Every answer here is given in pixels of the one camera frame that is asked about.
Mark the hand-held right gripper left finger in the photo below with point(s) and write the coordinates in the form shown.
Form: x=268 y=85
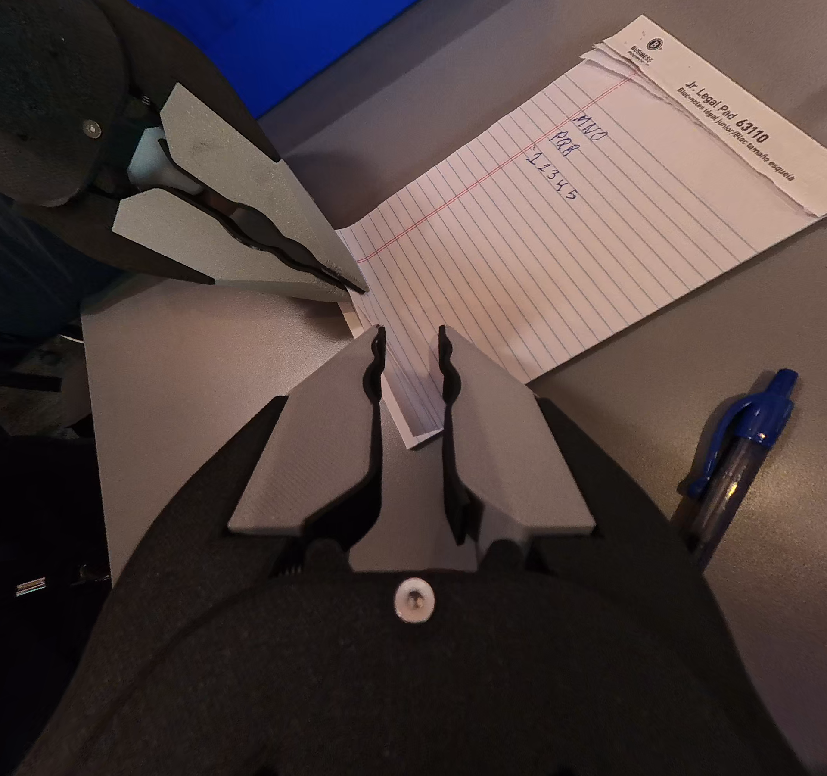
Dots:
x=310 y=459

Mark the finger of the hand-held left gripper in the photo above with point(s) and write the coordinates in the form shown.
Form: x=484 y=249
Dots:
x=245 y=168
x=181 y=239

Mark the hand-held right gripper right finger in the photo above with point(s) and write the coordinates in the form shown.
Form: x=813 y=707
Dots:
x=517 y=459

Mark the blue ballpoint pen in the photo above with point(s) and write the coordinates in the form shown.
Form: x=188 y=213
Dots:
x=743 y=459

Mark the white lined legal pad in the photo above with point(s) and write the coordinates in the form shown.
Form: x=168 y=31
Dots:
x=581 y=239

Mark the person's left forearm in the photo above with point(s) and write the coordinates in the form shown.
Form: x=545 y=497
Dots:
x=45 y=259

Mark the grey desk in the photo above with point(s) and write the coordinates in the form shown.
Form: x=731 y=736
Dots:
x=678 y=343

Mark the blue plastic bin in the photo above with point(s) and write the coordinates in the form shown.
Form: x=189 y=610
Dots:
x=291 y=13

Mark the person's dark clothing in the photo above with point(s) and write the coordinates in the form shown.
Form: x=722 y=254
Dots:
x=39 y=659

